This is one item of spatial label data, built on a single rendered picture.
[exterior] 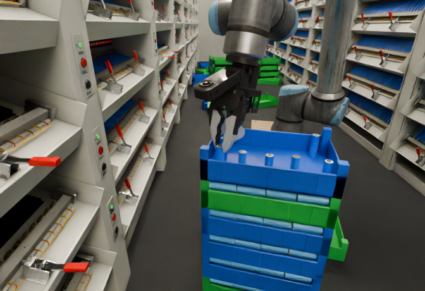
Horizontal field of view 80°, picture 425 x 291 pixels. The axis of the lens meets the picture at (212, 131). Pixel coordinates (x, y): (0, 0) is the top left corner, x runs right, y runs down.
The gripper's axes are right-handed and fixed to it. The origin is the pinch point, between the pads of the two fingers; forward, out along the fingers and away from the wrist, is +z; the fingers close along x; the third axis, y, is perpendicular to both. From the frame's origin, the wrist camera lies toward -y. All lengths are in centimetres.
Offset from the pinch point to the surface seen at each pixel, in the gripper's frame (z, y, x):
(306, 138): -3.4, 24.0, -10.0
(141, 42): -24, 19, 68
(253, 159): 3.9, 12.1, -2.4
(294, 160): -1.0, 7.3, -14.8
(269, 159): -0.1, 4.5, -10.5
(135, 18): -30, 6, 53
